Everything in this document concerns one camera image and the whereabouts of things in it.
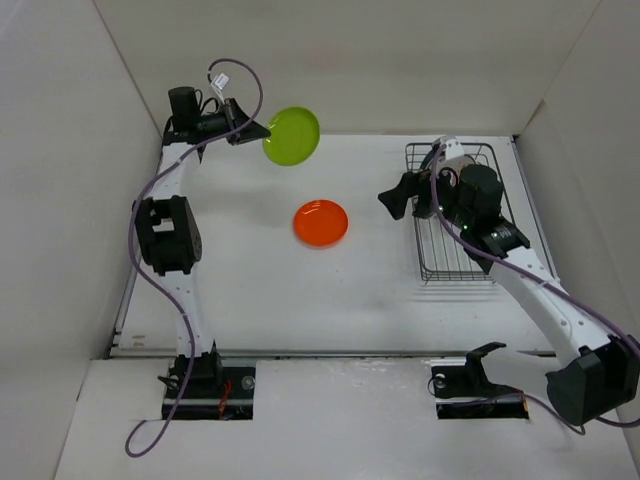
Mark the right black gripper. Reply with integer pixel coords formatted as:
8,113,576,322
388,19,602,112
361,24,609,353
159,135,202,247
377,159,473,231

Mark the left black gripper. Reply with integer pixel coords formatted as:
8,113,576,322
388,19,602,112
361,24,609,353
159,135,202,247
196,98,271,146

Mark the lime green plate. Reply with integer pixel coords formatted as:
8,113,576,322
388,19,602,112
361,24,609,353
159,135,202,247
263,106,320,167

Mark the green rimmed white plate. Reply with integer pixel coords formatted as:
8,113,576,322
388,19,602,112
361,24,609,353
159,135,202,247
418,144,441,172

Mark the orange sunburst patterned plate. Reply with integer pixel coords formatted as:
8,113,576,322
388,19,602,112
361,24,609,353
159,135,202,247
445,155,475,176

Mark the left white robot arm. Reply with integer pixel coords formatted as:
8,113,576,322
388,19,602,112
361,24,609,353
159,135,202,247
134,86,271,399

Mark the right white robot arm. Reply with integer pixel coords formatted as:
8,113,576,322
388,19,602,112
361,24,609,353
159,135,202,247
378,161,639,427

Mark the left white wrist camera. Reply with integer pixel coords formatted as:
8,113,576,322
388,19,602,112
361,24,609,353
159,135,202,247
207,71,230,103

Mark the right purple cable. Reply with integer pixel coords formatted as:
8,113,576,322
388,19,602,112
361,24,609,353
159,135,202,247
429,144,640,436

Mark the purple cable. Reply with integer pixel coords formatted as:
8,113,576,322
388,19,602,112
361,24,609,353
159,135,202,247
124,58,265,459
429,144,640,436

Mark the black wire dish rack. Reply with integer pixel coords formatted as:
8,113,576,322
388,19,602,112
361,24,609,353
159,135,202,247
404,139,516,283

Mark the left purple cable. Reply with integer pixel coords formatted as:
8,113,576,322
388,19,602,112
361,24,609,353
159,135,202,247
124,58,265,459

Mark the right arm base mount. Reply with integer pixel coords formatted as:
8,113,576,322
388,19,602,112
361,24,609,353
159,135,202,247
429,364,529,420

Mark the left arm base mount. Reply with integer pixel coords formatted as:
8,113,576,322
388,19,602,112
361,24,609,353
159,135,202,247
172,366,256,421

